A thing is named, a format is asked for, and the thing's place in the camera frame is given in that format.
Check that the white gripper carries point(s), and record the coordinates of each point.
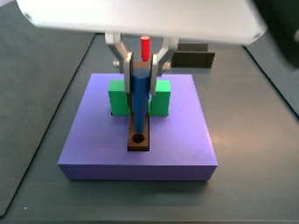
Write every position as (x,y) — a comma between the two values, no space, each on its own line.
(221,21)

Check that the blue peg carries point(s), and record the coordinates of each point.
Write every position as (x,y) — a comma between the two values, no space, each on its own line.
(140,96)

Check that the red peg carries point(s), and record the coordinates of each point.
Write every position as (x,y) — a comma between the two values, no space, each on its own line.
(145,47)

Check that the green block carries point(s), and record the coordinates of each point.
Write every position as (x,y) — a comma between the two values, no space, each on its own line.
(157,104)

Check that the brown slotted bar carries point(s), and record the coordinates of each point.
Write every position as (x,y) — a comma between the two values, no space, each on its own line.
(137,141)

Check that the purple base block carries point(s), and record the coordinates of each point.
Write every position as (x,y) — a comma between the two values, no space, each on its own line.
(180,153)

